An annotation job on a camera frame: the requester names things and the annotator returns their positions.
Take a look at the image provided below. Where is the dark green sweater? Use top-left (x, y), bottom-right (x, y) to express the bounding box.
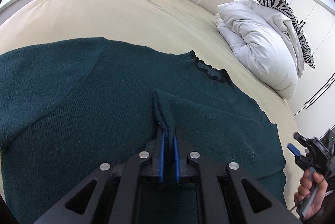
top-left (1, 38), bottom-right (286, 223)

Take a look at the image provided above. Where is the person's right hand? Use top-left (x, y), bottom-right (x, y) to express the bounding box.
top-left (294, 169), bottom-right (329, 221)

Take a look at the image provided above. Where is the white wardrobe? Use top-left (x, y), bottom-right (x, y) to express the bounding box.
top-left (289, 0), bottom-right (334, 138)

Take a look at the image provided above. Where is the white folded duvet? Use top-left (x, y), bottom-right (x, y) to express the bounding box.
top-left (215, 0), bottom-right (304, 99)

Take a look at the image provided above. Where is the zebra print pillow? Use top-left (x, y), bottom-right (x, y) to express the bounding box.
top-left (257, 0), bottom-right (315, 69)

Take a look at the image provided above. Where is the beige bed sheet mattress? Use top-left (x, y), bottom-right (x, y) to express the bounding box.
top-left (1, 0), bottom-right (300, 206)

